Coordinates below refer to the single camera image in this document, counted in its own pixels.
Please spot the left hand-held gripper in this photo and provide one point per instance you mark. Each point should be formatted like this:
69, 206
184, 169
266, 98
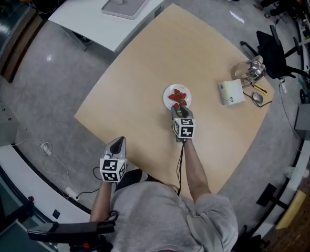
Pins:
110, 167

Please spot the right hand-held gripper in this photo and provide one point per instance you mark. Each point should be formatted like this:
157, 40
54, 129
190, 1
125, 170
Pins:
185, 128

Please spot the white round plate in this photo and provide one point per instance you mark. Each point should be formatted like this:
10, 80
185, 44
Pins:
168, 100

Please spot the person's right forearm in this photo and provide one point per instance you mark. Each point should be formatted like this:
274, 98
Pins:
197, 172

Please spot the person's left forearm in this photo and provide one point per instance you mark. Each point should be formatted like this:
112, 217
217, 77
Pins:
101, 201

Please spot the person's dark trouser leg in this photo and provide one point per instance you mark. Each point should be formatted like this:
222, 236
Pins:
130, 178

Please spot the white tissue box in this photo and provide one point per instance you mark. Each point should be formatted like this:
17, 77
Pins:
231, 92

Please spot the white power strip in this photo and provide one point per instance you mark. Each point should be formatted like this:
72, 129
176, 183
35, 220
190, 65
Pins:
72, 193
45, 148
283, 86

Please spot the grey computer mouse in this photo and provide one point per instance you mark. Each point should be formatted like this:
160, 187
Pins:
257, 98

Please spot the shiny steel kettle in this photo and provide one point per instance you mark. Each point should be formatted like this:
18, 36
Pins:
249, 71

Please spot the yellow utility knife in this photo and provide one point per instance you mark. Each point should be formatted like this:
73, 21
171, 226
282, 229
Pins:
259, 88

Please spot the person's grey shirt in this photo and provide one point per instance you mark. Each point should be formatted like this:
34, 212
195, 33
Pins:
155, 219

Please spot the black body-worn rig bar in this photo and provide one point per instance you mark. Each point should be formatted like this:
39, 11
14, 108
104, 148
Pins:
65, 230

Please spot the black office chair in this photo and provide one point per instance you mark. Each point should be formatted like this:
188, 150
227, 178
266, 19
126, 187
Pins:
276, 54

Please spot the grey tray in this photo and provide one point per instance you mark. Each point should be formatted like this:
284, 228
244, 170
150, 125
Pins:
134, 1

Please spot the white table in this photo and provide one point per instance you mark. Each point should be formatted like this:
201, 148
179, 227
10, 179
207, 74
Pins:
92, 27

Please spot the white waste bin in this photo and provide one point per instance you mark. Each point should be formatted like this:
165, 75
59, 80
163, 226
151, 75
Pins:
295, 172

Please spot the yellow side table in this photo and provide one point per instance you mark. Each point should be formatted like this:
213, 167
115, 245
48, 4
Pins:
291, 209

